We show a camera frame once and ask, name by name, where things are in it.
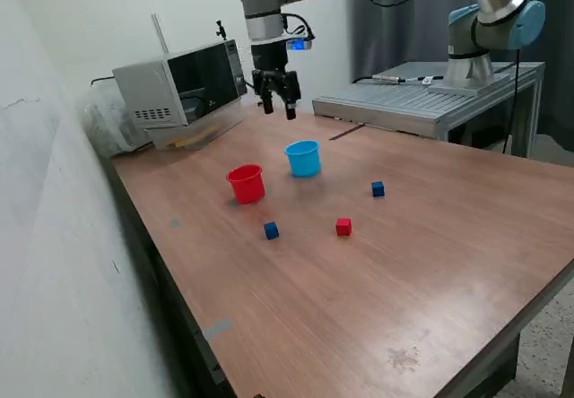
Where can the long grey tape strip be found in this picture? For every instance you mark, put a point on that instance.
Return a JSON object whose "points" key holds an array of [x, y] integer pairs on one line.
{"points": [[217, 328]]}

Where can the dark grey curtain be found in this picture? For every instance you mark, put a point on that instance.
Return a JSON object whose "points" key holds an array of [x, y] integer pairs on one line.
{"points": [[394, 35]]}

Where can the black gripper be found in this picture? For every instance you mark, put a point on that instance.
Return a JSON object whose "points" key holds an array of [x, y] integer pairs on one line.
{"points": [[269, 57]]}

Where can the red plastic cup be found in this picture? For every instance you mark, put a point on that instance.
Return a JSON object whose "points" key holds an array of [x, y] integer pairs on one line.
{"points": [[246, 189]]}

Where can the silver connector box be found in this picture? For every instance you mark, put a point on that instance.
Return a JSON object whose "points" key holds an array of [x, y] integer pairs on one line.
{"points": [[388, 79]]}

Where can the small blue cube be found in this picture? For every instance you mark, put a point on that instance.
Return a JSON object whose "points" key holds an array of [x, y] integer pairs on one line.
{"points": [[271, 231], [378, 189]]}

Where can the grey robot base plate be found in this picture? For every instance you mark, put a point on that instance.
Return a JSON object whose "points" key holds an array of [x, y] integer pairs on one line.
{"points": [[498, 82]]}

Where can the wooden sticks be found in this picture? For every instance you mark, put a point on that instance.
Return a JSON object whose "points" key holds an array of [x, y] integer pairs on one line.
{"points": [[193, 138]]}

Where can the silver microwave oven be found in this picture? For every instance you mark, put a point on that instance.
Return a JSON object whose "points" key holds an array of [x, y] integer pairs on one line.
{"points": [[148, 84]]}

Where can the blue plastic cup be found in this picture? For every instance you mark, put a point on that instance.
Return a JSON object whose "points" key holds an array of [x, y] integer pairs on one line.
{"points": [[305, 162]]}

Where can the clear plastic bag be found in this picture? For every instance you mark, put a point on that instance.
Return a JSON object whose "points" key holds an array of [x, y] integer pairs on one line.
{"points": [[103, 124]]}

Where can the grey metal robot stand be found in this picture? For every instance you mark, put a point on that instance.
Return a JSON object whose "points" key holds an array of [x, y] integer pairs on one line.
{"points": [[403, 102]]}

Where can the thin white rod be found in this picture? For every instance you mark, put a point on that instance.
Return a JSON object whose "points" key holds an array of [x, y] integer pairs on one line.
{"points": [[159, 35]]}

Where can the grey tape patch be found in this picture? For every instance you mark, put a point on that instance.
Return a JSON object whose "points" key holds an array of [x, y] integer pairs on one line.
{"points": [[174, 222]]}

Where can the small black camera mount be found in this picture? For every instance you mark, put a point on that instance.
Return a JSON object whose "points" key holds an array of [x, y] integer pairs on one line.
{"points": [[220, 30]]}

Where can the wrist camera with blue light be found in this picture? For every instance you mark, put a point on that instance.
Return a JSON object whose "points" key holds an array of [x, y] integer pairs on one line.
{"points": [[298, 44]]}

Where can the small red cube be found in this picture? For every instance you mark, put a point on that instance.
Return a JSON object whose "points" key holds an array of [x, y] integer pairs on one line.
{"points": [[343, 227]]}

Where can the clear plastic box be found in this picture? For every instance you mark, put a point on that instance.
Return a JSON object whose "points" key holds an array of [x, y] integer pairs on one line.
{"points": [[224, 124]]}

